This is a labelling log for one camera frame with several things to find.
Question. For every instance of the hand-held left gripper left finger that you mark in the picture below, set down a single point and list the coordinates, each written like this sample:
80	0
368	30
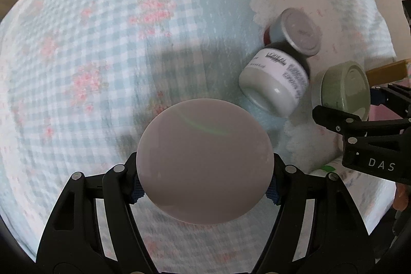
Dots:
137	191

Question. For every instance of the brown wooden box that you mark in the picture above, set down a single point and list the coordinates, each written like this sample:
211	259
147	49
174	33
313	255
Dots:
390	70

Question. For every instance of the black box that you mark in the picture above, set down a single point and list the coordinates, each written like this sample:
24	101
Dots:
406	12

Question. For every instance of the pale green round jar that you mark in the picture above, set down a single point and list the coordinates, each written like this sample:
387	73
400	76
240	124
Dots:
346	89

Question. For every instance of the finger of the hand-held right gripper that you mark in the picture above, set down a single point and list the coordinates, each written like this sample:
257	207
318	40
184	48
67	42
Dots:
340	123
376	96

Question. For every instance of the white labelled jar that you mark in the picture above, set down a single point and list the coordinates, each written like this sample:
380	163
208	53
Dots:
273	84

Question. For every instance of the white tube with green print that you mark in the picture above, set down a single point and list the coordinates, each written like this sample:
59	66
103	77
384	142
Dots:
330	173

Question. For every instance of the dark bottle with silver cap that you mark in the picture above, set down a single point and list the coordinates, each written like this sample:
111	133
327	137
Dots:
297	31

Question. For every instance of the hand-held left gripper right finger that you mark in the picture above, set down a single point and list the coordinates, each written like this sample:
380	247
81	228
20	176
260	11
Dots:
271	193

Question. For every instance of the person's right hand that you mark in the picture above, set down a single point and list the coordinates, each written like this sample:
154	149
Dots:
403	197

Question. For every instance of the round pale pink jar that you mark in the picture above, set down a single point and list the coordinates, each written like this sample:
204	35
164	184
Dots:
205	161

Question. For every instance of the blue checked floral blanket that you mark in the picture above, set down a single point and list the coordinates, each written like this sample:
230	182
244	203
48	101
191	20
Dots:
96	68

